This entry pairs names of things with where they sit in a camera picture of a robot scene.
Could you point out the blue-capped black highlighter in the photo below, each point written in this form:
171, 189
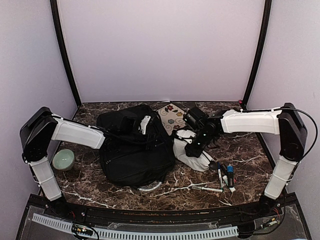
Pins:
230, 171

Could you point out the left black frame post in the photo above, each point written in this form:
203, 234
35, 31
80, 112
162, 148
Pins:
63, 51

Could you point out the pale green ceramic bowl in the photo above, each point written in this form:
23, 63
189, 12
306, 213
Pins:
63, 160

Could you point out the black frame post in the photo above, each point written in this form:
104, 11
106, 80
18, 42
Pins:
63, 51
258, 53

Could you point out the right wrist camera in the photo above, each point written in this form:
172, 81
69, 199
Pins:
195, 118

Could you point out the white cloth pouch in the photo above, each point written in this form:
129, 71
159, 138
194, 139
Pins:
183, 138

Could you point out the right black frame post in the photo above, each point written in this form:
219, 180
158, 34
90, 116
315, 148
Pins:
258, 53

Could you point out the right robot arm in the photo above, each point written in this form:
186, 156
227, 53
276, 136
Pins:
284, 121

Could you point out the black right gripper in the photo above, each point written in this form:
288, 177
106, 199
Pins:
195, 152

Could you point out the clear-capped white pen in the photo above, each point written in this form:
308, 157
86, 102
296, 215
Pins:
202, 188

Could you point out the black marker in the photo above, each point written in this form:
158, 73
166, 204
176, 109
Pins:
225, 174

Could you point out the blue-capped white marker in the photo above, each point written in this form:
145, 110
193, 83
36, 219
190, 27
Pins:
220, 176

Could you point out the black student bag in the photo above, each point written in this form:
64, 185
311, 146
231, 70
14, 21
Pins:
136, 168

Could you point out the grey slotted cable duct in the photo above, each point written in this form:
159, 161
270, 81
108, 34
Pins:
84, 232

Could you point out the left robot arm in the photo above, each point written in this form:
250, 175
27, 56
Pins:
45, 127

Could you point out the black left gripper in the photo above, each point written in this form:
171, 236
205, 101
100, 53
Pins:
150, 145

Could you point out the black front rail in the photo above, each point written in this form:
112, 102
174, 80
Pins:
102, 215

